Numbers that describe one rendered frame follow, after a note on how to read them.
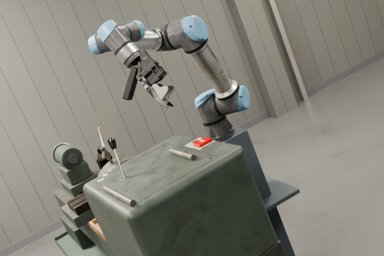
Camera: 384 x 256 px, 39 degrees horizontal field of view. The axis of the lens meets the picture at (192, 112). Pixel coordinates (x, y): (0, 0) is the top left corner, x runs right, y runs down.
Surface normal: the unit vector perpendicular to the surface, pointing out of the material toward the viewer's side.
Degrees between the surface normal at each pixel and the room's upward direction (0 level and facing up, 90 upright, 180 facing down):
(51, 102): 90
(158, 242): 90
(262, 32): 90
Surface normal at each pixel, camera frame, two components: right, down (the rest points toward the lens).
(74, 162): 0.45, 0.05
